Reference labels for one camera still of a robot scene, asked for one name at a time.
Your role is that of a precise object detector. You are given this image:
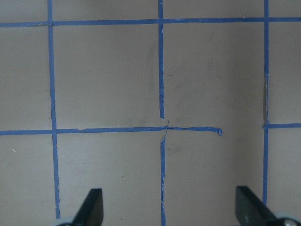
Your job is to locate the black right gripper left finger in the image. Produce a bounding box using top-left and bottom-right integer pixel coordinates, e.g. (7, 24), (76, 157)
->
(50, 188), (104, 226)

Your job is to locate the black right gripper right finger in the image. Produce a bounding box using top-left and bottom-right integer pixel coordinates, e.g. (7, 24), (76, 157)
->
(235, 185), (301, 226)

